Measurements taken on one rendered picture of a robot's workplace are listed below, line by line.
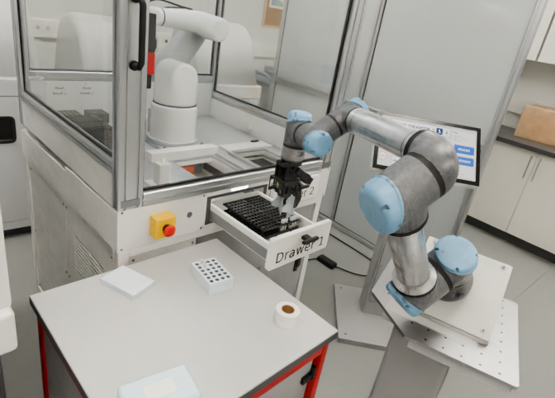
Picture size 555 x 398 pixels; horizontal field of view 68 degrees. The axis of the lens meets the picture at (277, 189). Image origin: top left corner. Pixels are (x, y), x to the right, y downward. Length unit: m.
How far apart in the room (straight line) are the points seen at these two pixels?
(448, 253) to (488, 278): 0.27
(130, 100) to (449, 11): 2.20
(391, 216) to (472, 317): 0.66
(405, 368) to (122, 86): 1.24
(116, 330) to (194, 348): 0.20
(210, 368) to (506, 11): 2.41
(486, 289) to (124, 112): 1.19
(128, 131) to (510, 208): 3.54
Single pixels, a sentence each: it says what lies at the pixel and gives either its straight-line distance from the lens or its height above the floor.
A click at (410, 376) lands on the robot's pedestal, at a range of 1.56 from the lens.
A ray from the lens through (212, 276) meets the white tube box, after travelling 1.29.
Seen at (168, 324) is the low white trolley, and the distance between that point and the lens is 1.17.
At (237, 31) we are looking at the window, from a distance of 1.38.
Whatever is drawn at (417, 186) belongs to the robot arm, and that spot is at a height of 1.28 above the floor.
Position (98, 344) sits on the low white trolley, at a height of 0.76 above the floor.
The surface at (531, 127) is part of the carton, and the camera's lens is 4.31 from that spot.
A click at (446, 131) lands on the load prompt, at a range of 2.21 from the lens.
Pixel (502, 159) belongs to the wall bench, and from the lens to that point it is 4.15.
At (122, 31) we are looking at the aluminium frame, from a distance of 1.16.
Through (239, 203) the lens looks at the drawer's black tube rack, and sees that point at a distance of 1.51.
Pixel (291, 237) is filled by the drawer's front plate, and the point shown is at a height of 0.92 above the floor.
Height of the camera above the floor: 1.54
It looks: 23 degrees down
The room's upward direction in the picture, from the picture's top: 10 degrees clockwise
